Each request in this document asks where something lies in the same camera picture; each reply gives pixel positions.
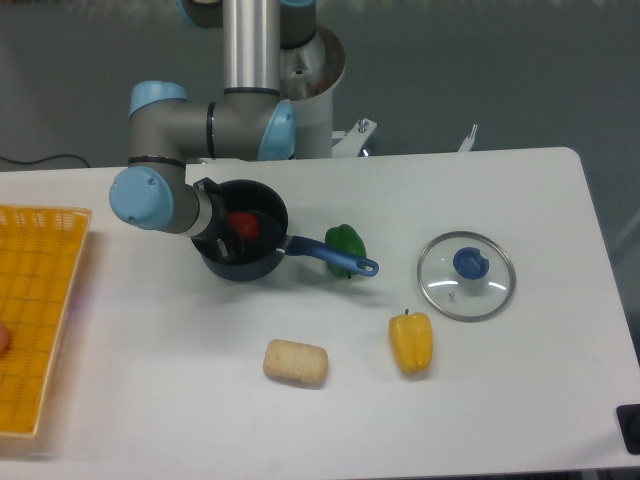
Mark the green bell pepper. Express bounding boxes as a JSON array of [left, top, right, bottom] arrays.
[[324, 224, 367, 257]]

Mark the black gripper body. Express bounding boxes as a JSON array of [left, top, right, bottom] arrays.
[[192, 177, 231, 243]]

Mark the black object at table corner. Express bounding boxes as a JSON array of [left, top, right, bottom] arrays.
[[616, 404, 640, 455]]

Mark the dark blue saucepan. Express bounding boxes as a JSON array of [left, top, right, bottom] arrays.
[[192, 180, 379, 282]]

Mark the yellow woven basket tray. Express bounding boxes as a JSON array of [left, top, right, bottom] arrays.
[[1, 204, 92, 438]]

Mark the glass pot lid blue knob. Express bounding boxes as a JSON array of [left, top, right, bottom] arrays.
[[416, 231, 516, 323]]

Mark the beige bread loaf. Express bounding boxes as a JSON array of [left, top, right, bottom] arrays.
[[263, 339, 329, 385]]

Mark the yellow bell pepper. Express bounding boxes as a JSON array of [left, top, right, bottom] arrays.
[[388, 309, 434, 376]]

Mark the black floor cable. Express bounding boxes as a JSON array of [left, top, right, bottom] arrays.
[[0, 153, 92, 168]]

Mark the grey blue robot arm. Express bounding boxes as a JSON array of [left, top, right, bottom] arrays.
[[109, 1, 317, 241]]

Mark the red bell pepper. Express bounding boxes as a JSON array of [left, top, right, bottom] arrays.
[[227, 211, 260, 241]]

